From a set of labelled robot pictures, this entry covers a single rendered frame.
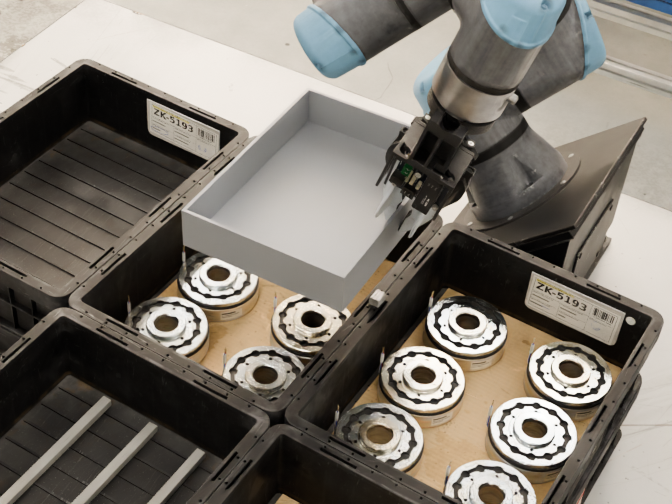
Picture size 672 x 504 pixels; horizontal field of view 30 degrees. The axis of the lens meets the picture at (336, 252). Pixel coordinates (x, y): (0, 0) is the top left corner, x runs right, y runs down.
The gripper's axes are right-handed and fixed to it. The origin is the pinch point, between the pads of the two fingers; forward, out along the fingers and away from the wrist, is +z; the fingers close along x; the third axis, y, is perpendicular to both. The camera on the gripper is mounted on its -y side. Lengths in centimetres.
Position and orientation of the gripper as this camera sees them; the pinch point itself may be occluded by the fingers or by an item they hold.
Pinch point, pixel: (401, 215)
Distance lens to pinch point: 138.1
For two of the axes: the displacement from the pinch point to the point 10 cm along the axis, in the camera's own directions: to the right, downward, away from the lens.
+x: 8.5, 5.2, -0.6
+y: -4.2, 6.0, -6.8
